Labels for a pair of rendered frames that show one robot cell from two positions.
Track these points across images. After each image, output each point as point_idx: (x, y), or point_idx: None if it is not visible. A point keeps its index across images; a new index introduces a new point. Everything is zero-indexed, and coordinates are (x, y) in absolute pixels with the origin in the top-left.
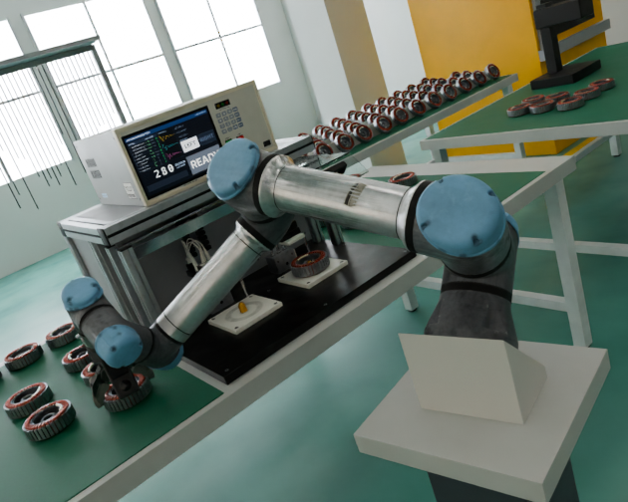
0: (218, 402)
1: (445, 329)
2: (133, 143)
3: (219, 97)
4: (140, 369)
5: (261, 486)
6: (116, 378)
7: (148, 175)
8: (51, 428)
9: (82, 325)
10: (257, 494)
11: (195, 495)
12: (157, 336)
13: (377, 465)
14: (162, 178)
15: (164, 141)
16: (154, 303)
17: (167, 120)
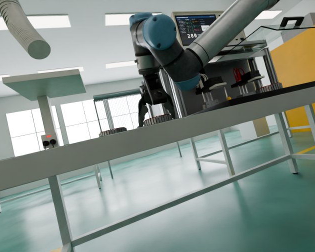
0: (227, 107)
1: None
2: (179, 19)
3: (221, 12)
4: (168, 105)
5: (219, 238)
6: (153, 89)
7: (184, 35)
8: (111, 132)
9: (137, 28)
10: (217, 242)
11: (181, 234)
12: (186, 52)
13: (304, 243)
14: (191, 39)
15: (194, 23)
16: (179, 91)
17: (196, 14)
